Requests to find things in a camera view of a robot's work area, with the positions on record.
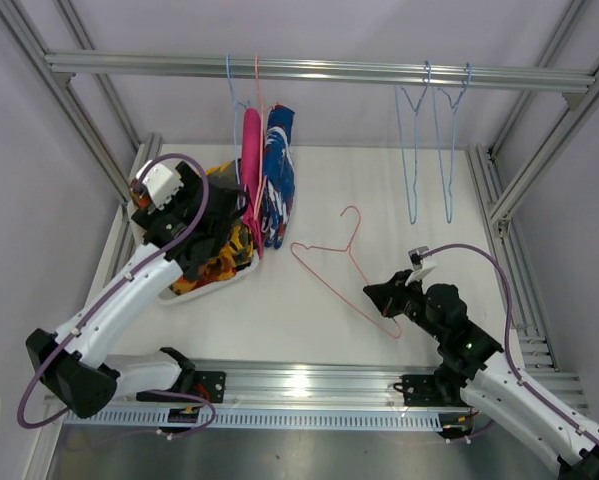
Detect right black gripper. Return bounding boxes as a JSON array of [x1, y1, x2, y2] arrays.
[[363, 269, 444, 342]]

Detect pink hanger of orange trousers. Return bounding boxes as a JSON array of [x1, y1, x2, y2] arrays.
[[290, 205, 403, 340]]

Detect orange camouflage trousers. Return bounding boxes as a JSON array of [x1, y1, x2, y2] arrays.
[[169, 220, 259, 295]]

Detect light blue wire hanger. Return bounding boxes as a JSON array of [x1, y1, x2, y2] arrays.
[[431, 62, 474, 225]]

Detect blue white patterned trousers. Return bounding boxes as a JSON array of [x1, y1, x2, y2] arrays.
[[261, 104, 295, 249]]

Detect blue hanger of camouflage trousers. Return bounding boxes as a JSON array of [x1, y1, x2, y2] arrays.
[[394, 61, 432, 225]]

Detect yellow grey camouflage trousers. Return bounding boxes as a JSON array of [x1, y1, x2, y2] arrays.
[[206, 160, 240, 188]]

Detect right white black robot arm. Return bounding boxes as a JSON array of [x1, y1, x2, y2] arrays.
[[363, 270, 599, 479]]

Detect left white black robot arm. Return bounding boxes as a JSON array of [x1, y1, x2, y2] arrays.
[[25, 154, 259, 418]]

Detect pink trousers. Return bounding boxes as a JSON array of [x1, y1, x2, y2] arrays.
[[240, 108, 263, 257]]

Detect white plastic basket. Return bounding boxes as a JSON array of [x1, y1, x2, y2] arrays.
[[157, 255, 260, 306]]

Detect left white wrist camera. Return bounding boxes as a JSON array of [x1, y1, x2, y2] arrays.
[[130, 164, 184, 210]]

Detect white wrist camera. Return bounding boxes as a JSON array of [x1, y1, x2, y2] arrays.
[[130, 164, 184, 210], [405, 246, 437, 286]]

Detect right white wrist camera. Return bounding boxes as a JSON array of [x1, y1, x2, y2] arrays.
[[405, 246, 437, 286]]

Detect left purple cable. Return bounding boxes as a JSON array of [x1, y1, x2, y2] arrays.
[[17, 152, 218, 430]]

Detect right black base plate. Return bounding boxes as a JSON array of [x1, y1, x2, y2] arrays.
[[392, 374, 467, 407]]

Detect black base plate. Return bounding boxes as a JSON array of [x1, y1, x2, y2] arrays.
[[136, 370, 227, 404], [392, 374, 467, 407]]

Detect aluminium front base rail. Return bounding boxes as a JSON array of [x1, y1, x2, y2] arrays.
[[42, 355, 591, 414]]

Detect aluminium frame right posts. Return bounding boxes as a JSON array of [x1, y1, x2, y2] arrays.
[[466, 0, 599, 374]]

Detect aluminium frame posts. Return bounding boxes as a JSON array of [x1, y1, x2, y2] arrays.
[[0, 1, 163, 204], [466, 0, 599, 374]]

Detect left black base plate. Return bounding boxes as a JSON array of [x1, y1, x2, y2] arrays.
[[136, 370, 227, 404]]

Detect white slotted cable duct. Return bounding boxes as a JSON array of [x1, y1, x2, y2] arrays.
[[64, 406, 442, 432]]

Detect aluminium hanging rail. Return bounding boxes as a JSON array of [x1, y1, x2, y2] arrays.
[[45, 50, 595, 94]]

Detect aluminium frame left posts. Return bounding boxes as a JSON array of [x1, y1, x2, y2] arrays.
[[0, 1, 163, 204]]

